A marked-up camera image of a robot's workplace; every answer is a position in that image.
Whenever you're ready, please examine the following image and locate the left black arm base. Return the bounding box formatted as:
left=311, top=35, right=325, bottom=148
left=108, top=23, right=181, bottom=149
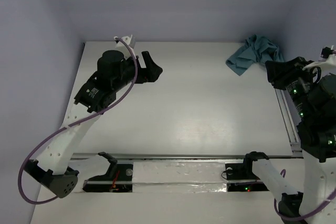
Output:
left=82, top=152, right=133, bottom=193

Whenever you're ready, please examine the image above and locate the teal t shirt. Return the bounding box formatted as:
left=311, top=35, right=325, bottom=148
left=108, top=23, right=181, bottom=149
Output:
left=226, top=34, right=284, bottom=76

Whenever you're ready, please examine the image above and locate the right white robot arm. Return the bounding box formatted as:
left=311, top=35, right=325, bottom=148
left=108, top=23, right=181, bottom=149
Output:
left=241, top=57, right=335, bottom=223

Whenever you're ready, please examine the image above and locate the purple cable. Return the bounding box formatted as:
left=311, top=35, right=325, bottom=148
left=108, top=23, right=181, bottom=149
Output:
left=274, top=168, right=336, bottom=221
left=18, top=39, right=139, bottom=205

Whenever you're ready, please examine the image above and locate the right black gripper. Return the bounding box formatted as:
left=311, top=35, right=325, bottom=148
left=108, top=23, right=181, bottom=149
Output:
left=265, top=54, right=318, bottom=118

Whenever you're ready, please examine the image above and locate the aluminium rail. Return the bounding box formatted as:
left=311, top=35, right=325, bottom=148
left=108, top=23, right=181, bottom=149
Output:
left=71, top=152, right=303, bottom=160
left=275, top=89, right=302, bottom=158

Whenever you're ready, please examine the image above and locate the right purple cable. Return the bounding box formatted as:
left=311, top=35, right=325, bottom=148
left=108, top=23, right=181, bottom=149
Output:
left=274, top=168, right=336, bottom=221

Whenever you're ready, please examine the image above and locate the aluminium front rail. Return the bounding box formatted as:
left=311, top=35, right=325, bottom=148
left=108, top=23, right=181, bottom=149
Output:
left=71, top=152, right=303, bottom=160

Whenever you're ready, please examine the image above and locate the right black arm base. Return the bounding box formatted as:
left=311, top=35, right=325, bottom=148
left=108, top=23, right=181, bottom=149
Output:
left=221, top=163, right=268, bottom=192

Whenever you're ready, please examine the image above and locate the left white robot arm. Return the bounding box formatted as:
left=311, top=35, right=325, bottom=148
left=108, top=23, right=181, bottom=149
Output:
left=19, top=50, right=163, bottom=198

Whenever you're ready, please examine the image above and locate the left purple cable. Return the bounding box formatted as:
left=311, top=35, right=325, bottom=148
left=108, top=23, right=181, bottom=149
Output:
left=18, top=39, right=139, bottom=205

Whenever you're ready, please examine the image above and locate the aluminium right side rail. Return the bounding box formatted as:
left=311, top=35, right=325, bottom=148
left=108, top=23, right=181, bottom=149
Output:
left=275, top=89, right=302, bottom=158

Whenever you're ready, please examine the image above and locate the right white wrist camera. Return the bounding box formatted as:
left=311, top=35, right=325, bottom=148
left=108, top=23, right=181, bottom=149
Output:
left=303, top=46, right=335, bottom=71

